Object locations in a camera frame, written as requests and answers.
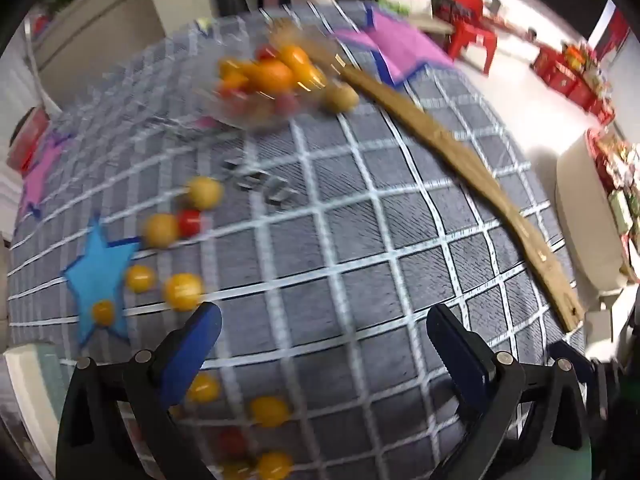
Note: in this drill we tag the white tray with green edge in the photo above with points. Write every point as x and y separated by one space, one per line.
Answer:
30 400

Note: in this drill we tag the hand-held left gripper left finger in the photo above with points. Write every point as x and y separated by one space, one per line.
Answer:
197 345

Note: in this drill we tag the red crates of goods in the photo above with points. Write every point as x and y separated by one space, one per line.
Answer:
572 72

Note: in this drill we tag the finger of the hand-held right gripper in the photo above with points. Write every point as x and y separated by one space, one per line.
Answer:
572 357

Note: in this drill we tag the red lidded container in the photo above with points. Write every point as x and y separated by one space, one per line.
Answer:
27 137

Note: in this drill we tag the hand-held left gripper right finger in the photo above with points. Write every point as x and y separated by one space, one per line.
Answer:
462 355

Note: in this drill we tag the long bamboo strip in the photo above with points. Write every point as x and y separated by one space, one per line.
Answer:
450 150

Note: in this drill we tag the shelf of colourful goods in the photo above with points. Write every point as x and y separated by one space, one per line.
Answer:
620 180

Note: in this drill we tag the white cabinet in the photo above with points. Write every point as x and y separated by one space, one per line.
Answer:
95 25

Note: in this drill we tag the grey checked star blanket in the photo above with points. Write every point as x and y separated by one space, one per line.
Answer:
350 240

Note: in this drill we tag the clear glass bowl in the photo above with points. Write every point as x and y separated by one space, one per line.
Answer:
260 92

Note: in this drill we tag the red plastic stool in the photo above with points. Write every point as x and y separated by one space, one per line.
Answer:
470 20

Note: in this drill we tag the orange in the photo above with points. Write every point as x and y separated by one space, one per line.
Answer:
270 76

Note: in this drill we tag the red cherry tomato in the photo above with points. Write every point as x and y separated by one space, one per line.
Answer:
190 222
286 104
232 442
265 51

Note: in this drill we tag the orange kumquat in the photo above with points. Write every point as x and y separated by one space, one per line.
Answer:
295 57

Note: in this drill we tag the yellow cherry tomato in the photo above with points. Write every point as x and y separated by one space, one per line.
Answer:
273 465
269 411
340 97
204 192
227 66
182 291
204 388
312 77
160 230
102 312
139 278

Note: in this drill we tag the small orange tomato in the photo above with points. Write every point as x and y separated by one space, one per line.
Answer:
234 80

